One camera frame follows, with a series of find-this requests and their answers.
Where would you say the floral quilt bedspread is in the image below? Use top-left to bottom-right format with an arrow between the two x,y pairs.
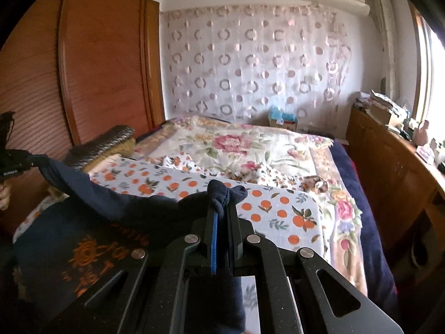
133,116 -> 367,293

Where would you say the navy blue printed t-shirt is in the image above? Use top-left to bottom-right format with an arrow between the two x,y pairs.
14,159 -> 248,333

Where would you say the orange print white sheet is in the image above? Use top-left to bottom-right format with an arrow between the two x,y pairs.
18,154 -> 331,333

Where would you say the navy blue blanket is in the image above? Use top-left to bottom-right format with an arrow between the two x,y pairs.
330,141 -> 397,313

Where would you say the blue tissue box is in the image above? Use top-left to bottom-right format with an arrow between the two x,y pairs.
268,106 -> 298,131

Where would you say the stack of papers and boxes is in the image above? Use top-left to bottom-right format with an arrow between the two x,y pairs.
355,90 -> 407,128

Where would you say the wooden window side cabinet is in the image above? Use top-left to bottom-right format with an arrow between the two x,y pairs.
346,108 -> 444,283

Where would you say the tied window curtain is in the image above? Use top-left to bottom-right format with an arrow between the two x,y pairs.
373,0 -> 399,101

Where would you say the pink bottle on sill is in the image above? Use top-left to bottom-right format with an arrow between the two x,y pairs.
415,120 -> 430,146

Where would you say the bright window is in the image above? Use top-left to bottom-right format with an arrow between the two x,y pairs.
409,2 -> 444,140

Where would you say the circle patterned sheer curtain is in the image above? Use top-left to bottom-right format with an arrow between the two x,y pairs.
160,4 -> 352,130

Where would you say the brown louvered wooden wardrobe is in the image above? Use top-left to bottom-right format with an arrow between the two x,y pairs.
0,0 -> 166,230

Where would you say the person left hand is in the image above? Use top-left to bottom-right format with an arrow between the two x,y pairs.
0,180 -> 11,210

